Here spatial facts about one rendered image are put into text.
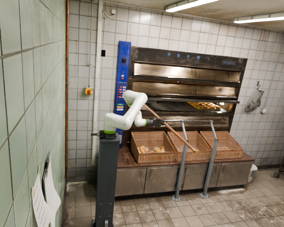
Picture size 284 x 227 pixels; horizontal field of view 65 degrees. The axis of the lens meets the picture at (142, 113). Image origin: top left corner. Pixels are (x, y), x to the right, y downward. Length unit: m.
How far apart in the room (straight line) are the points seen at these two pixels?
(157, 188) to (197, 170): 0.65
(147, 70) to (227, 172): 2.04
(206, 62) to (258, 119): 1.57
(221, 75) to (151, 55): 1.22
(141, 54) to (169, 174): 1.76
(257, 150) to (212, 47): 2.27
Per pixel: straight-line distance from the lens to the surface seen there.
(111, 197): 2.60
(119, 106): 3.21
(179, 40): 3.36
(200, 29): 3.51
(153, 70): 3.26
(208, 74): 3.66
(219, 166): 3.69
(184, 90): 3.51
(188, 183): 3.57
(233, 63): 3.90
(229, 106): 4.14
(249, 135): 4.57
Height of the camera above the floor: 2.14
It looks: 17 degrees down
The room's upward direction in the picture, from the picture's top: 6 degrees clockwise
